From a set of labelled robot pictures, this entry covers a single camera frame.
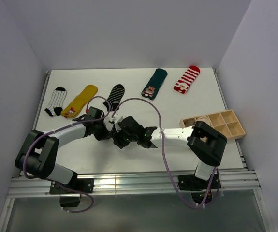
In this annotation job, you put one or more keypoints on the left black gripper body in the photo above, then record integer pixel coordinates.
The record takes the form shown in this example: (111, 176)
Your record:
(100, 132)

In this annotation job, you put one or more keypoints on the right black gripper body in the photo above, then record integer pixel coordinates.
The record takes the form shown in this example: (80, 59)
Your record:
(122, 137)

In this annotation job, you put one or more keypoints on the tan sock with maroon stripes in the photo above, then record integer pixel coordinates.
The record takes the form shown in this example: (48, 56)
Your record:
(189, 122)

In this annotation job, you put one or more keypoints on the cream and brown sock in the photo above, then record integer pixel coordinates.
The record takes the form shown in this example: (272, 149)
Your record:
(204, 119)

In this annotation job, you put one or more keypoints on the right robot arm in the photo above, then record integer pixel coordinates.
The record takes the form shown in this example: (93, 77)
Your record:
(207, 143)

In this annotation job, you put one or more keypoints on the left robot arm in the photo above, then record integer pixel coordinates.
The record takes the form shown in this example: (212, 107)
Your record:
(38, 153)

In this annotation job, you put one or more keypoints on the mustard yellow sock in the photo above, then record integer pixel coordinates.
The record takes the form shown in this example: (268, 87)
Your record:
(77, 104)

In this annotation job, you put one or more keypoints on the black horizontal-striped ankle sock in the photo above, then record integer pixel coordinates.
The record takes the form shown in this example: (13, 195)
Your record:
(114, 97)

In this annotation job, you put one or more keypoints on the dark green reindeer sock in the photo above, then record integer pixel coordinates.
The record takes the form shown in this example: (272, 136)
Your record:
(151, 90)

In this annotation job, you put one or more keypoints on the white black vertical-striped sock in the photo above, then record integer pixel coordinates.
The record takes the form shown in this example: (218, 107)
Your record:
(55, 105)

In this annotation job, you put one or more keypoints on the red white striped santa sock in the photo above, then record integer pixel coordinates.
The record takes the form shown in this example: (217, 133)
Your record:
(185, 81)

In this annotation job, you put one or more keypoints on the wooden compartment tray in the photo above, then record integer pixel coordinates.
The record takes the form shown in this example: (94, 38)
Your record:
(225, 122)

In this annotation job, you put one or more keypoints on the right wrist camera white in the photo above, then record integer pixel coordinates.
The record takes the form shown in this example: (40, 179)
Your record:
(113, 121)

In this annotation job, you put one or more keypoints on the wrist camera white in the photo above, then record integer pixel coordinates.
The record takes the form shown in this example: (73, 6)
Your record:
(89, 110)
(113, 121)

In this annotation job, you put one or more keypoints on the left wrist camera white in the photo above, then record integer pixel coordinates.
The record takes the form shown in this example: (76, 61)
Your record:
(89, 110)

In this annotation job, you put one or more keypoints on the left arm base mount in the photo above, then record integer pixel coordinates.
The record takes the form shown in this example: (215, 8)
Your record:
(70, 195)

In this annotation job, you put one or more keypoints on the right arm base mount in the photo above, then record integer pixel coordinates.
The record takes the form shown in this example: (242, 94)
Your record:
(197, 187)

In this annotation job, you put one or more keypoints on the aluminium table frame rail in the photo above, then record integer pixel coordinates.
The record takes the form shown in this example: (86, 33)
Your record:
(136, 183)

